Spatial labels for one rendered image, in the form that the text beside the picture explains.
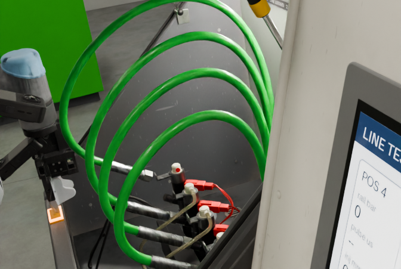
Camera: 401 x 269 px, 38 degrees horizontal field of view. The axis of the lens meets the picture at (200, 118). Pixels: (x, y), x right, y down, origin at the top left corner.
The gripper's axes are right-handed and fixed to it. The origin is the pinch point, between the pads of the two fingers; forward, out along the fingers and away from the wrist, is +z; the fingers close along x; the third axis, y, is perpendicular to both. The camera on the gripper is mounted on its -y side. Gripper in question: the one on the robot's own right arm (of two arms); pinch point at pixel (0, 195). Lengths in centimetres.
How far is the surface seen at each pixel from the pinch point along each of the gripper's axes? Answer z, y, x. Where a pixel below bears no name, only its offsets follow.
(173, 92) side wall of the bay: 9, -38, -43
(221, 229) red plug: 13.6, -30.7, 6.2
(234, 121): -7.8, -32.9, 12.8
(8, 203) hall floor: 122, 27, -220
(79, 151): 1.9, -12.8, -11.4
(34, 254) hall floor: 122, 16, -164
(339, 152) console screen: -15, -34, 38
